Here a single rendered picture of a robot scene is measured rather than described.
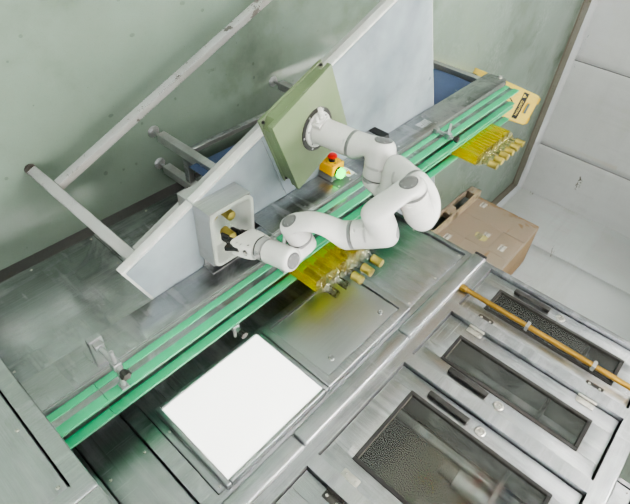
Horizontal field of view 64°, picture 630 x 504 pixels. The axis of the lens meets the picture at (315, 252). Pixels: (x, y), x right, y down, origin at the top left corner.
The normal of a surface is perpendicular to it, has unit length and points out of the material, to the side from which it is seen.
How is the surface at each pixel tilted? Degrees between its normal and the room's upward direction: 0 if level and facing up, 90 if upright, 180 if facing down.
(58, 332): 90
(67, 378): 90
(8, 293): 90
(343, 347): 90
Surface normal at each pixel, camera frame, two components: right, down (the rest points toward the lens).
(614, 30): -0.67, 0.49
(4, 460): 0.05, -0.72
